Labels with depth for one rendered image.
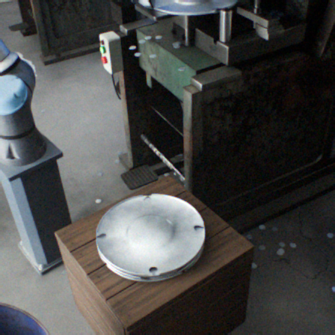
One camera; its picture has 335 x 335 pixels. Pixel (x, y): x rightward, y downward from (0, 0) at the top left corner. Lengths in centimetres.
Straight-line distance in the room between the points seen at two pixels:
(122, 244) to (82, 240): 13
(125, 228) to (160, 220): 10
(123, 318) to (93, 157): 116
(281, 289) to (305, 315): 11
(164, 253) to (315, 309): 60
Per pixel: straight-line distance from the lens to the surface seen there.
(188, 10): 145
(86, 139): 229
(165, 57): 156
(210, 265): 121
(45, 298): 165
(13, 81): 139
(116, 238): 125
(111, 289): 118
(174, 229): 125
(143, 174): 177
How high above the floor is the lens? 129
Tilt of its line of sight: 39 degrees down
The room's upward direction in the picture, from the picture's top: 5 degrees counter-clockwise
